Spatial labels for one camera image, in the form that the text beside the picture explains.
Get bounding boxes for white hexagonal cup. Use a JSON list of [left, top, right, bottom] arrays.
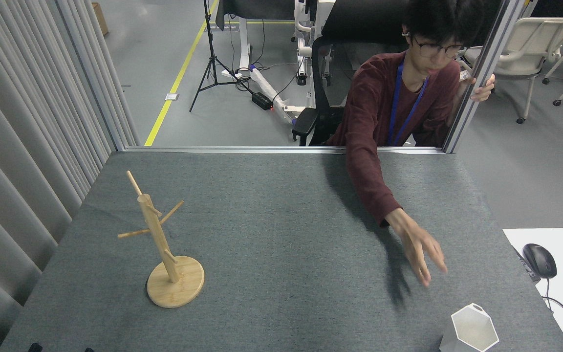
[[439, 303, 499, 352]]

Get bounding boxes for wooden cup storage rack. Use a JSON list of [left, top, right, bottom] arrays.
[[118, 170, 205, 308]]

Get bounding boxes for person's right hand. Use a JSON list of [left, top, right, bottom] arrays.
[[385, 208, 448, 287]]

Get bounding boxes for person's left hand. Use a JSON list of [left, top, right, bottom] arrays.
[[459, 73, 496, 102]]

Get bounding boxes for grey curtain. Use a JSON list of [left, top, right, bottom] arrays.
[[0, 0, 140, 352]]

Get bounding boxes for black tripod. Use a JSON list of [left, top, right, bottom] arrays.
[[190, 0, 253, 113]]

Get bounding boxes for cardboard box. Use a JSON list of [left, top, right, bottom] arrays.
[[91, 2, 109, 36]]

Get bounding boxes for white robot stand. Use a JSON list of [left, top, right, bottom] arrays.
[[291, 0, 336, 109]]

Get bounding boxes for black office chair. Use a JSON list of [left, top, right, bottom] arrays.
[[292, 0, 409, 146]]

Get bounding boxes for person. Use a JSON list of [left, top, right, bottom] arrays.
[[328, 0, 496, 287]]

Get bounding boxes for black labelled device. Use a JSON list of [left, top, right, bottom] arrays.
[[513, 246, 541, 284]]

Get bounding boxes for black computer mouse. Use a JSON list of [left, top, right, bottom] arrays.
[[522, 243, 558, 279]]

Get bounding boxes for black-rimmed glasses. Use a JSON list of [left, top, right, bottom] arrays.
[[411, 37, 468, 59]]

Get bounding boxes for white chair with armrests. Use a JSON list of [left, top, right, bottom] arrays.
[[457, 17, 563, 124]]

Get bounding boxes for aluminium frame rail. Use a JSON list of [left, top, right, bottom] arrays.
[[124, 146, 446, 155]]

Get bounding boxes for white desk frame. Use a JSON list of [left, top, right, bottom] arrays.
[[216, 0, 311, 124]]

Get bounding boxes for blue lanyard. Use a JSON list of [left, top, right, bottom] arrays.
[[388, 61, 429, 146]]

